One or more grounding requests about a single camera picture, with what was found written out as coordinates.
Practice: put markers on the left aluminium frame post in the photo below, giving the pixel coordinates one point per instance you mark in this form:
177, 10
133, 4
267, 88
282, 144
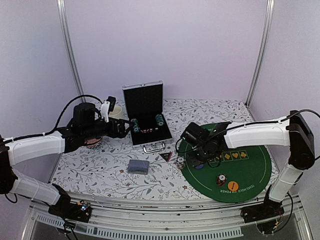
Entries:
61, 7

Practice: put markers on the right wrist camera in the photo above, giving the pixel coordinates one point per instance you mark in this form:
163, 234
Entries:
194, 134

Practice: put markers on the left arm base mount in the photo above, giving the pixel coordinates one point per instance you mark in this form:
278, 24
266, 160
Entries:
65, 209

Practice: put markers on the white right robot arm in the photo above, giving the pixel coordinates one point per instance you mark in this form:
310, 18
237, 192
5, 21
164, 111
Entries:
289, 142

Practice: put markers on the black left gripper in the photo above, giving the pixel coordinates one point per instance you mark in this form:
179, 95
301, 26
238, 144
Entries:
121, 133

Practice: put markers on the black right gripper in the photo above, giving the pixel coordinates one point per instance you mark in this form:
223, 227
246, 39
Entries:
194, 162

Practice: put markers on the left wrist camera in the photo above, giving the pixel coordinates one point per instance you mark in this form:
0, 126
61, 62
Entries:
86, 114

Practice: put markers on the aluminium frame post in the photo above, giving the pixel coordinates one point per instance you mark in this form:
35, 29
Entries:
270, 4
61, 7

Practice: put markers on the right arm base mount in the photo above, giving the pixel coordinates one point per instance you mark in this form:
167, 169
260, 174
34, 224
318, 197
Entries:
267, 211

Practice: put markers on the cream ribbed ceramic mug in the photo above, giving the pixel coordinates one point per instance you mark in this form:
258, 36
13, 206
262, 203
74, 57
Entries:
117, 113

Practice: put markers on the red dice row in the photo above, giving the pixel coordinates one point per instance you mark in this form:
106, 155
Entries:
149, 130

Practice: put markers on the red patterned bowl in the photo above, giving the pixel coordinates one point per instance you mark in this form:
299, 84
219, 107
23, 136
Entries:
92, 143

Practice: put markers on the green blue chip stack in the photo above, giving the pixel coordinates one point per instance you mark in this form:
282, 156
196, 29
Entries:
136, 127

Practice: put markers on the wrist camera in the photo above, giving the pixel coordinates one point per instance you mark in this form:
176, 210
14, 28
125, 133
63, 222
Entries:
86, 114
194, 134

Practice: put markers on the purple small blind button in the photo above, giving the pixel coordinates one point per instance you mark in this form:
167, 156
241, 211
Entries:
199, 166

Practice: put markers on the blue playing card deck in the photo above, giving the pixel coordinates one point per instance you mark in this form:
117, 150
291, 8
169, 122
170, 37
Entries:
136, 166

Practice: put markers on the aluminium poker case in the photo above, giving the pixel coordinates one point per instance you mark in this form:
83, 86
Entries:
143, 101

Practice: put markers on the orange big blind button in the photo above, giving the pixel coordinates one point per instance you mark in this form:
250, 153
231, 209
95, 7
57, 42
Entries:
233, 186

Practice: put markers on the front aluminium rail base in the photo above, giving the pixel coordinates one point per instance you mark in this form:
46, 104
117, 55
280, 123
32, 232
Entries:
199, 219

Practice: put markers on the triangular all in marker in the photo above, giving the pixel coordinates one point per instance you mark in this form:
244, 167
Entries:
166, 156

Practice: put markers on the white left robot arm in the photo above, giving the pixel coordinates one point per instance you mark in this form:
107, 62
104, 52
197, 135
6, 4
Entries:
62, 140

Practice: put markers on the orange poker chip stack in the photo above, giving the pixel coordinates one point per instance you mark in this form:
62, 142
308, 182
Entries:
221, 179

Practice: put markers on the right aluminium frame post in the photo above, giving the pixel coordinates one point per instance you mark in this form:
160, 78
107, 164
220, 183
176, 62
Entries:
270, 4

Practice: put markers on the green poker chip stack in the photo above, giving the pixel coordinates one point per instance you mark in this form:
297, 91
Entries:
159, 120

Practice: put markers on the green round poker mat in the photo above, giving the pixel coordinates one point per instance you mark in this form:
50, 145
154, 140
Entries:
249, 166

